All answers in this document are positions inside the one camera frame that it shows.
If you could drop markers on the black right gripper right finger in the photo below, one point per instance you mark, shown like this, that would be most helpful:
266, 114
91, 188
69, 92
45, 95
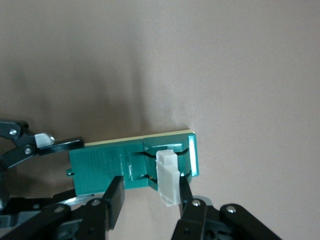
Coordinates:
186, 197

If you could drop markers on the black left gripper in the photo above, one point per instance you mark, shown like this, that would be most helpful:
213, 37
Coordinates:
5, 200

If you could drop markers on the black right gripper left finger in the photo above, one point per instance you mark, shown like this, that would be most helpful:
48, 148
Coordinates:
115, 197

